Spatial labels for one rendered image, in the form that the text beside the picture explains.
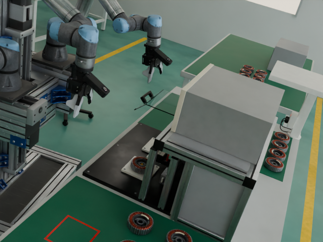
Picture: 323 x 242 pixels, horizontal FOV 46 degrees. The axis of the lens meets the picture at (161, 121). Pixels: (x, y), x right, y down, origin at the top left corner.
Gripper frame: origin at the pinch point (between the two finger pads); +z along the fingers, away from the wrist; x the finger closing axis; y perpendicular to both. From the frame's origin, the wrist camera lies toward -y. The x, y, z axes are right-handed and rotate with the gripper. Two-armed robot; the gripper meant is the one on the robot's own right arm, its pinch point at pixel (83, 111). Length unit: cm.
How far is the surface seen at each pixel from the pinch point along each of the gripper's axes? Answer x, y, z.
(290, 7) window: -490, -110, 7
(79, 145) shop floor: -134, 52, 115
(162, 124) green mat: -82, -22, 40
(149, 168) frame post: -4.4, -32.2, 19.9
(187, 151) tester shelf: -2.0, -46.0, 3.5
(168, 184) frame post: -2.9, -42.4, 23.5
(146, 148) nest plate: -45, -22, 37
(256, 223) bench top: -18, -87, 40
